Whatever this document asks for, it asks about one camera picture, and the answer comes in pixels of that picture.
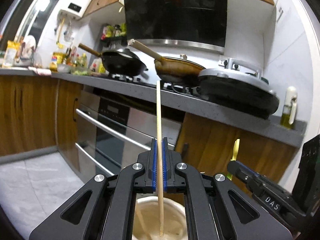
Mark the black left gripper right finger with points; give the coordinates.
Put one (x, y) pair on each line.
(217, 209)

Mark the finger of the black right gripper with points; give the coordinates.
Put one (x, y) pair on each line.
(249, 177)

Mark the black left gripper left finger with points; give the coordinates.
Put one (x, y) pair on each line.
(104, 207)

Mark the yellow plastic utensil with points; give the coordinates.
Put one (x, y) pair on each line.
(234, 155)

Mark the wooden chopstick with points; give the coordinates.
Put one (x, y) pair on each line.
(160, 190)
(141, 220)

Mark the wooden chopstick in holder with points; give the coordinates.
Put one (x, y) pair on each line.
(141, 220)

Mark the olive oil bottle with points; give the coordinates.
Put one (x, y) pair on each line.
(290, 108)

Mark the stainless built-in oven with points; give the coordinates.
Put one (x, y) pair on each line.
(113, 129)

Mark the large black lidded pan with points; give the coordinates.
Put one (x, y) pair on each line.
(239, 85)

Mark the brown frying pan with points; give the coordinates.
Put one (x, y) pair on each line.
(170, 69)

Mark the yellow seasoning package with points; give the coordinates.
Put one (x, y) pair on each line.
(57, 58)

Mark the black range hood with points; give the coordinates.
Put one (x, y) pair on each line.
(184, 23)

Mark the black wok wooden handle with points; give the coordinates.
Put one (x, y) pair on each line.
(122, 62)

